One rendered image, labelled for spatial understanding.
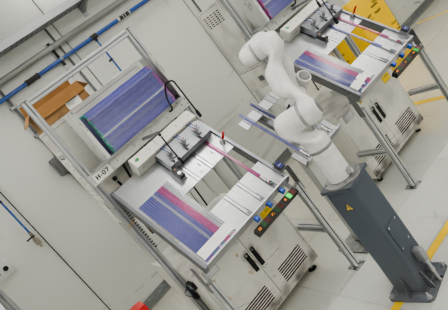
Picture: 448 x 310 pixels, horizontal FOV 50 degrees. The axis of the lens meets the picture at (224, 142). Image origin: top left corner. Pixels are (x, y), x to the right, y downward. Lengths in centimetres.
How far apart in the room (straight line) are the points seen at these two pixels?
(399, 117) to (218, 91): 184
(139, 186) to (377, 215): 128
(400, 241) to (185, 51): 300
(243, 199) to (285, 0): 155
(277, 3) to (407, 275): 198
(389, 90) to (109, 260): 264
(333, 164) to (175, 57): 276
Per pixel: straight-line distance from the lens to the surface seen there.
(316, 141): 222
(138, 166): 276
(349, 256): 301
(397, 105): 385
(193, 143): 282
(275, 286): 307
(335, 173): 228
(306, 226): 305
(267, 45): 231
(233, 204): 263
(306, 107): 217
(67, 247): 424
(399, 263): 251
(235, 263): 290
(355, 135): 350
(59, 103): 309
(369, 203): 234
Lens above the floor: 167
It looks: 13 degrees down
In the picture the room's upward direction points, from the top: 38 degrees counter-clockwise
